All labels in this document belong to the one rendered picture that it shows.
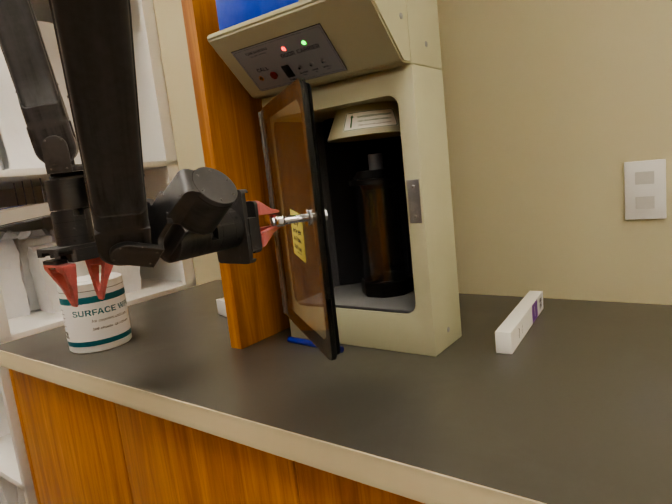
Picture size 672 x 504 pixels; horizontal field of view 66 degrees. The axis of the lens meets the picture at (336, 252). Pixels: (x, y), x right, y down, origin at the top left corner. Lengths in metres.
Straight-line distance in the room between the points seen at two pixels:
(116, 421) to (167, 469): 0.16
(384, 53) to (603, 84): 0.52
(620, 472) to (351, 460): 0.28
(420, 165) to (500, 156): 0.43
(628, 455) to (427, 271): 0.39
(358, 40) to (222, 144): 0.34
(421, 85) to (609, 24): 0.47
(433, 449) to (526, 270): 0.70
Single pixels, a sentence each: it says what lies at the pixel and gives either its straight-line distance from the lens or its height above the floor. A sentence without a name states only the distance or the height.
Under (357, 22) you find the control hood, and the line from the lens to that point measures 0.81.
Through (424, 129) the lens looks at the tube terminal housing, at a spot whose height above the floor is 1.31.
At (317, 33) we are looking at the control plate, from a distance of 0.85.
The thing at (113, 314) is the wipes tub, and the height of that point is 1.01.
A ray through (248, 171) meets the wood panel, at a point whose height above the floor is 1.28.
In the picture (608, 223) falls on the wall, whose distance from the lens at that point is 1.20.
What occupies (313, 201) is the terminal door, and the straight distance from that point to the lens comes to 0.71.
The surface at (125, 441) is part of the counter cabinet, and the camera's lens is 1.12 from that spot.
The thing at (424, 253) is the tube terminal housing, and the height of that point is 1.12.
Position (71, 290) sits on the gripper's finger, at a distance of 0.92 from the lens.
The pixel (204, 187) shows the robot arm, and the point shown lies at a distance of 0.61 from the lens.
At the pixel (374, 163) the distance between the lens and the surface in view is 0.99.
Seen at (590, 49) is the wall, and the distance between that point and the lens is 1.21.
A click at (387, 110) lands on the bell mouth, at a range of 0.93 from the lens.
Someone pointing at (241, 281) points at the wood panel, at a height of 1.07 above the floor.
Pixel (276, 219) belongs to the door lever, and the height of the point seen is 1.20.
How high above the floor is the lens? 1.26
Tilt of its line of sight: 9 degrees down
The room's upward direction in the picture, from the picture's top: 6 degrees counter-clockwise
